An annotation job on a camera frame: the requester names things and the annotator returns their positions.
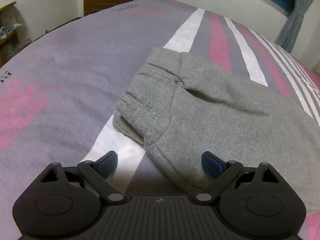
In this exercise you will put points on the striped pink purple bedsheet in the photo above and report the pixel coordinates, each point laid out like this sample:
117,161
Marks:
58,95

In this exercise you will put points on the wooden side shelf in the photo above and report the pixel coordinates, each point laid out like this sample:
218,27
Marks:
14,34

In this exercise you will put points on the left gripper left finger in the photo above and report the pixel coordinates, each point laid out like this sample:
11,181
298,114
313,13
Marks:
97,172

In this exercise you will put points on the grey sweatpants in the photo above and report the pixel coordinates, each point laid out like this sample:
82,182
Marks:
179,106

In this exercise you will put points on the right grey curtain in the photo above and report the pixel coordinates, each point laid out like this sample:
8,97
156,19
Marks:
289,33

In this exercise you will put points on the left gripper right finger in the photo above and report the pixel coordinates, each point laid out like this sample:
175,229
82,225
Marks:
222,173

